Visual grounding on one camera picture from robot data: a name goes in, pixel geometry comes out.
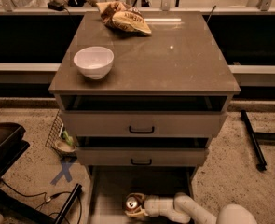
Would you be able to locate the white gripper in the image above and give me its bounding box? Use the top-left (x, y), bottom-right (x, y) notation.
top-left (125, 192), bottom-right (174, 218)

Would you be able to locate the red coke can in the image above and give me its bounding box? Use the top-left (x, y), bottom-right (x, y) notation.
top-left (125, 198), bottom-right (143, 212)

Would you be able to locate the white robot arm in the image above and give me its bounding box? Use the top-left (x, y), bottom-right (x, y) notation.
top-left (125, 192), bottom-right (257, 224)

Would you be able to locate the open bottom drawer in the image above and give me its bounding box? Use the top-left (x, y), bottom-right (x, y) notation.
top-left (87, 166), bottom-right (192, 224)

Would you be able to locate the grey drawer cabinet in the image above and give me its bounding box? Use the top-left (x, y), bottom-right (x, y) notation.
top-left (48, 10), bottom-right (241, 170)

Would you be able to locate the black stand leg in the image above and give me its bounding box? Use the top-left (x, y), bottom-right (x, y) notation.
top-left (54, 184), bottom-right (82, 224)

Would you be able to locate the blue tape cross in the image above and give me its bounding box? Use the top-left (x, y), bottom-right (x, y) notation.
top-left (50, 158), bottom-right (76, 185)

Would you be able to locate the green object on floor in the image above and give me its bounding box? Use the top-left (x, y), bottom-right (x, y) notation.
top-left (62, 130), bottom-right (74, 146)

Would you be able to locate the small bowl on floor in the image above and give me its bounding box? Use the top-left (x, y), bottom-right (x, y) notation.
top-left (54, 140), bottom-right (75, 156)

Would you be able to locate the black metal floor bar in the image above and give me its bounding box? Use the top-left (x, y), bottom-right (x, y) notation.
top-left (241, 110), bottom-right (267, 172)

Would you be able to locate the black tray cart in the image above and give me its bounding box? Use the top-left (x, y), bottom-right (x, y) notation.
top-left (0, 122), bottom-right (30, 177)

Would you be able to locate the white bowl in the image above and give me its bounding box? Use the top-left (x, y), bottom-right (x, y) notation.
top-left (73, 47), bottom-right (114, 79)

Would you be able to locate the brown chip bag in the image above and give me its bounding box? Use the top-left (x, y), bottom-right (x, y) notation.
top-left (97, 1), bottom-right (151, 35)

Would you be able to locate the black power adapter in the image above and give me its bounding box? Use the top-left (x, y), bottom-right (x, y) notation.
top-left (48, 1), bottom-right (64, 11)

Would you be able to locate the middle drawer with handle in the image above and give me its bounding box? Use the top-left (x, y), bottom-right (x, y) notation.
top-left (76, 147), bottom-right (208, 167)

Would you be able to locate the drawer with handle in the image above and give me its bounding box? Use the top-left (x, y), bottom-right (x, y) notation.
top-left (61, 111), bottom-right (227, 137)
top-left (76, 147), bottom-right (208, 167)

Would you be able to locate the black cable on floor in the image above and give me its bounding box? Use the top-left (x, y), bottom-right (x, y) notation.
top-left (0, 177), bottom-right (83, 224)

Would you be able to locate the top drawer with handle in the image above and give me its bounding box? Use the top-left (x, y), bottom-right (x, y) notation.
top-left (61, 111), bottom-right (227, 137)

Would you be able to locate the wire basket on floor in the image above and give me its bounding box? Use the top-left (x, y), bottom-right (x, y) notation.
top-left (45, 112), bottom-right (63, 147)

